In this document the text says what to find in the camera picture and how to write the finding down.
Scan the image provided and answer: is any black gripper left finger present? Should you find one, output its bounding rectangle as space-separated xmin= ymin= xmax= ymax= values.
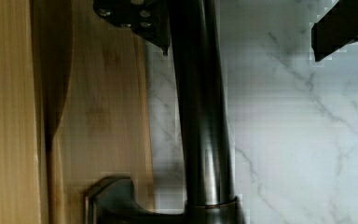
xmin=93 ymin=0 xmax=171 ymax=56

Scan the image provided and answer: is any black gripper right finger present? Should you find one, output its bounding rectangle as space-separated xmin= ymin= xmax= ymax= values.
xmin=311 ymin=0 xmax=358 ymax=62

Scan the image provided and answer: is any dark metal drawer handle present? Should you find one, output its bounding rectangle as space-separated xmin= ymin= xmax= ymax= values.
xmin=84 ymin=0 xmax=246 ymax=224

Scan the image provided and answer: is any wooden drawer cabinet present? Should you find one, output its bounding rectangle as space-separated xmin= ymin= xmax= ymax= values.
xmin=0 ymin=0 xmax=155 ymax=224

